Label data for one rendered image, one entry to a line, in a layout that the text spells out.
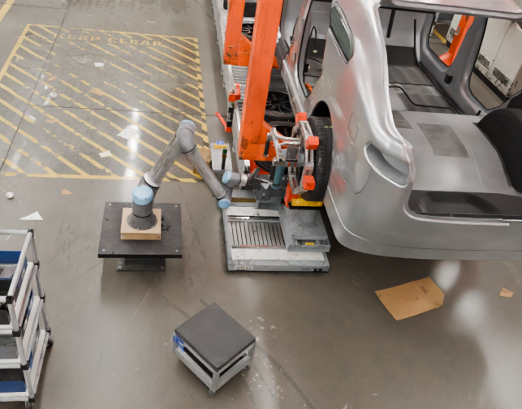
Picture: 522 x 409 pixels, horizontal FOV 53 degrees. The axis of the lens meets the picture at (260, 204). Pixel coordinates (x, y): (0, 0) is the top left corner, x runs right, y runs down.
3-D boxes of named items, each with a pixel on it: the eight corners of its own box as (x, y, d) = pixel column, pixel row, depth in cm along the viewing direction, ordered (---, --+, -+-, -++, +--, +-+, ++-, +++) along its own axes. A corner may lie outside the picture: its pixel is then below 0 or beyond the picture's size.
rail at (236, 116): (251, 186, 485) (254, 166, 472) (240, 185, 484) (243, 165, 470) (230, 70, 675) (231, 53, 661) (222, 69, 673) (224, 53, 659)
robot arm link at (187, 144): (184, 134, 349) (234, 207, 384) (187, 125, 359) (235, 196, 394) (170, 140, 353) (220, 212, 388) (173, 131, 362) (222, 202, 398)
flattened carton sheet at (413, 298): (449, 303, 427) (450, 301, 424) (396, 321, 404) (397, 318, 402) (425, 278, 447) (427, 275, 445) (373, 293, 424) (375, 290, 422)
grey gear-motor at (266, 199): (297, 216, 475) (304, 185, 453) (252, 214, 467) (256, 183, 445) (294, 204, 489) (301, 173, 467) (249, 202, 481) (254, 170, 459)
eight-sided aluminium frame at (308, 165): (304, 208, 404) (318, 148, 370) (295, 207, 403) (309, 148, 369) (291, 167, 446) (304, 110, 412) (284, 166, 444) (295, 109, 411)
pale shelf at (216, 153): (232, 173, 454) (232, 170, 452) (212, 172, 450) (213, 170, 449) (228, 146, 486) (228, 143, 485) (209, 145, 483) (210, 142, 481)
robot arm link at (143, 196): (129, 214, 386) (129, 195, 375) (135, 200, 399) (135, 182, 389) (150, 217, 387) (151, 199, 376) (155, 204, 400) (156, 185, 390)
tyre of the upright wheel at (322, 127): (352, 190, 373) (347, 104, 389) (320, 188, 369) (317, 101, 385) (324, 210, 437) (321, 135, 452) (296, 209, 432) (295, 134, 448)
